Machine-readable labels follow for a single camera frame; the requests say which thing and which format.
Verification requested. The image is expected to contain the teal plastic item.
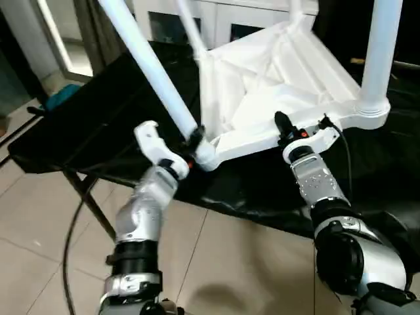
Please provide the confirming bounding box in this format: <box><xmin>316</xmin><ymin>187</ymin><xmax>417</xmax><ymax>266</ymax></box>
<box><xmin>45</xmin><ymin>83</ymin><xmax>83</xmax><ymax>112</ymax></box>

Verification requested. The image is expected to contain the white plastic table top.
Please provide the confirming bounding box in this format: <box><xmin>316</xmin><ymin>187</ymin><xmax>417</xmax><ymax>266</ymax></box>
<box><xmin>194</xmin><ymin>12</ymin><xmax>392</xmax><ymax>172</ymax></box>

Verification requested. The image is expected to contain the white door frame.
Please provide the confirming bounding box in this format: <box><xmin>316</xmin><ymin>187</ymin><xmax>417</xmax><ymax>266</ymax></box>
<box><xmin>31</xmin><ymin>0</ymin><xmax>96</xmax><ymax>80</ymax></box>

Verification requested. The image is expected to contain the white glass door cabinet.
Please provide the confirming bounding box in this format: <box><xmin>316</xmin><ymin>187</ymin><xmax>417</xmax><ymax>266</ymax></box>
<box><xmin>131</xmin><ymin>0</ymin><xmax>320</xmax><ymax>52</ymax></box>

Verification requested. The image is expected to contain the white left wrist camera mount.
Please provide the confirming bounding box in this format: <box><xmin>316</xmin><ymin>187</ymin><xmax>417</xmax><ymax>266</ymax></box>
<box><xmin>133</xmin><ymin>119</ymin><xmax>192</xmax><ymax>180</ymax></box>

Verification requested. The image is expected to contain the grey curtain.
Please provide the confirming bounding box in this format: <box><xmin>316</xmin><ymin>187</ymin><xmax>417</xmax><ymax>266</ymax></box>
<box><xmin>77</xmin><ymin>0</ymin><xmax>133</xmax><ymax>77</ymax></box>

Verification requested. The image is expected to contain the black frame strut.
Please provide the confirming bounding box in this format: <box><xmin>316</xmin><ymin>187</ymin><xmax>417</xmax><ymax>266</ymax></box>
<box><xmin>63</xmin><ymin>167</ymin><xmax>116</xmax><ymax>241</ymax></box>

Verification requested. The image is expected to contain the black work mat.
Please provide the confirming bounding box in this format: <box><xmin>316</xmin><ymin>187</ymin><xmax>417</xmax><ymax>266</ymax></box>
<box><xmin>7</xmin><ymin>39</ymin><xmax>420</xmax><ymax>252</ymax></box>

